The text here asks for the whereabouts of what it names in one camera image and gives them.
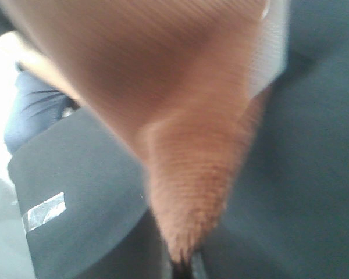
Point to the person in blue trousers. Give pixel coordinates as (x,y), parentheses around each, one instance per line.
(36,106)

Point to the brown towel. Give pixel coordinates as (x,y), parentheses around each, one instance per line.
(182,83)

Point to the black table cloth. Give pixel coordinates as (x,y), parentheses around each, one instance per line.
(287,210)

